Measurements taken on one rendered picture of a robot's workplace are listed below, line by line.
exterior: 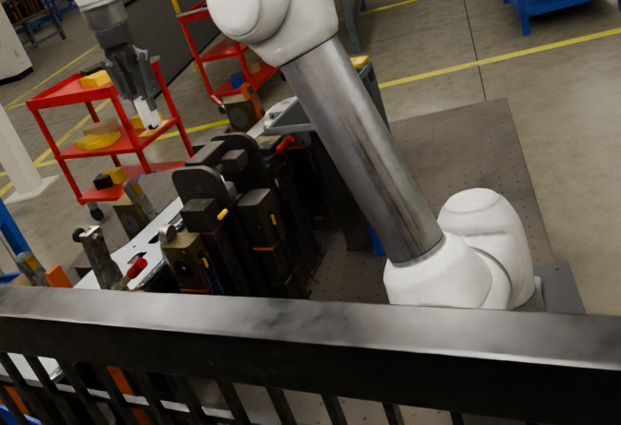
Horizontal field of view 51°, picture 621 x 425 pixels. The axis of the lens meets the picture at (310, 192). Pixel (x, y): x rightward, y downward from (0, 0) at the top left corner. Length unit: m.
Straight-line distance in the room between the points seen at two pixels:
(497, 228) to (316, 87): 0.44
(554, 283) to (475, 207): 0.32
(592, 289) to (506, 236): 1.51
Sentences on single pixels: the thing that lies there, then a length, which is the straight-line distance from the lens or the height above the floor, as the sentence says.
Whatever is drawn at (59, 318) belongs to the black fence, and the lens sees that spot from 0.31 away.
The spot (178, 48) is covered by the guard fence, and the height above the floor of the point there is 0.37.
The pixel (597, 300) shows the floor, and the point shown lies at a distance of 2.64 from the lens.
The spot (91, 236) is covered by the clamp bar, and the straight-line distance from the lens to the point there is 1.29.
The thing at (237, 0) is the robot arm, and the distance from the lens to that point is 0.91.
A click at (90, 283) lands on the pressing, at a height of 1.00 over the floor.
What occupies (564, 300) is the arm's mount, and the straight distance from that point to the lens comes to 1.39.
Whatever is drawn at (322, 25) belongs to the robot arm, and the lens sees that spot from 0.95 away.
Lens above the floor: 1.69
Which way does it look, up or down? 26 degrees down
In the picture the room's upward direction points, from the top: 19 degrees counter-clockwise
